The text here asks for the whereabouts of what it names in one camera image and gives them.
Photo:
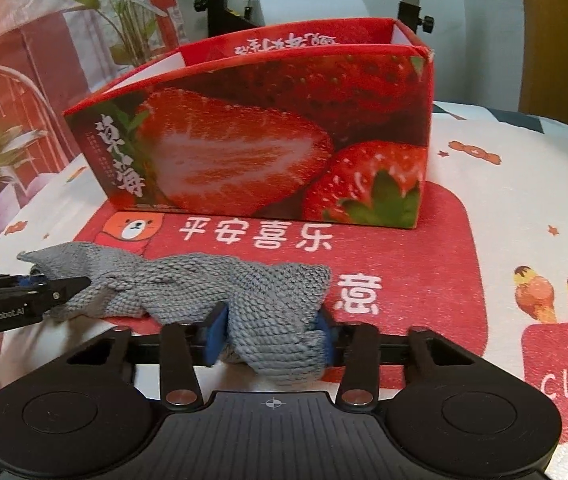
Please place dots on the white curved board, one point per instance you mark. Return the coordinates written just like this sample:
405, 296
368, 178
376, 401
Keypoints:
309, 0

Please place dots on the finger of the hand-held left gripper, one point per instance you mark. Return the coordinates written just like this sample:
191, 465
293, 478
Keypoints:
64, 289

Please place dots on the red strawberry print box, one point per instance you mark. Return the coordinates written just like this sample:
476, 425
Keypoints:
244, 150

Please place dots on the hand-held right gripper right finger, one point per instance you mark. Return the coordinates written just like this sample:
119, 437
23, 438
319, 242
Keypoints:
326, 340

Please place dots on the grey knitted cloth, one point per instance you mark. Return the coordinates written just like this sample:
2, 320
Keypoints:
274, 320

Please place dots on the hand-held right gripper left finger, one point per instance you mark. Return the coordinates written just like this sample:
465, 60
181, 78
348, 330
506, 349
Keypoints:
215, 335

